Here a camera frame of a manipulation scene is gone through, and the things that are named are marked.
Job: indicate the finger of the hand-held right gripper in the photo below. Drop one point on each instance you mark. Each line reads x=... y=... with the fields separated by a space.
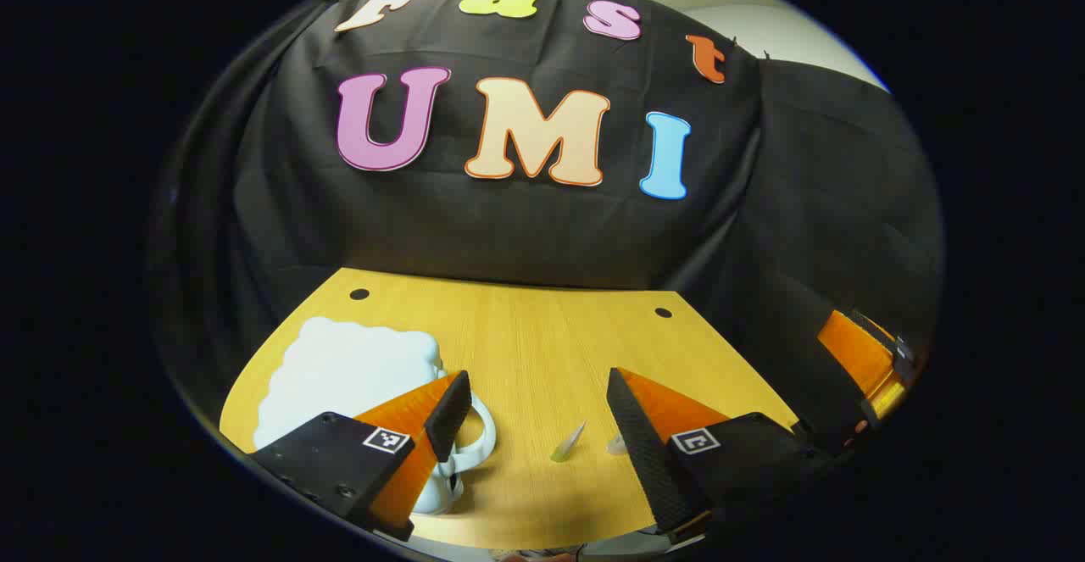
x=852 y=350

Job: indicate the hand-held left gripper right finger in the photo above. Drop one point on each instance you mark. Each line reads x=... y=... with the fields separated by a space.
x=636 y=435

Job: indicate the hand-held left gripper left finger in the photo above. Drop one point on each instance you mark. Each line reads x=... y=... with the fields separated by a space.
x=449 y=414

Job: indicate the small white skin care tube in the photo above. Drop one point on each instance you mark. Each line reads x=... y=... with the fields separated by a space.
x=616 y=444

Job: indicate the pale green skin care tube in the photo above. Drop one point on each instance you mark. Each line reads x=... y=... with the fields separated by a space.
x=568 y=445

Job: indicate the light blue suitcase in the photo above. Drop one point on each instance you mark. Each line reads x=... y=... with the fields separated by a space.
x=339 y=375

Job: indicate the black backdrop cloth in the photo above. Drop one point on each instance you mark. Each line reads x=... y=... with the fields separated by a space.
x=525 y=223

